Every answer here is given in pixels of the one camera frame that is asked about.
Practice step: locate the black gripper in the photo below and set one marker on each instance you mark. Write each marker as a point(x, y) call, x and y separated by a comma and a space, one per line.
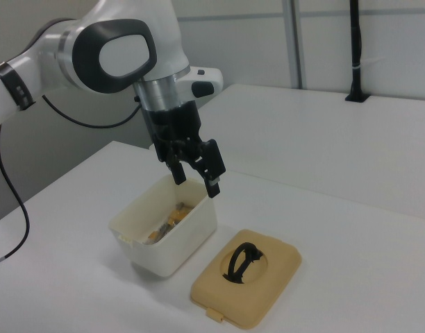
point(174, 125)

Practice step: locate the grey partition post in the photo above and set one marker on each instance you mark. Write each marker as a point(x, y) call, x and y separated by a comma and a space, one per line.
point(294, 41)

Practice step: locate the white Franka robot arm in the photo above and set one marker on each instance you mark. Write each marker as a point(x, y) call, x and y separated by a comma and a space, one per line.
point(122, 55)

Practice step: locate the white plastic tool case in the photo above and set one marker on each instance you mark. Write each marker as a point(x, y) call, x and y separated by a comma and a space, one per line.
point(153, 256)

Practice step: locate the grey metal tool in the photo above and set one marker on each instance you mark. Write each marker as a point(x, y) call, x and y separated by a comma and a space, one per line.
point(164, 229)

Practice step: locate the beige tool case lid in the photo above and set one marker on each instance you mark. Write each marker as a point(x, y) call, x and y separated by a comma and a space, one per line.
point(268, 277)

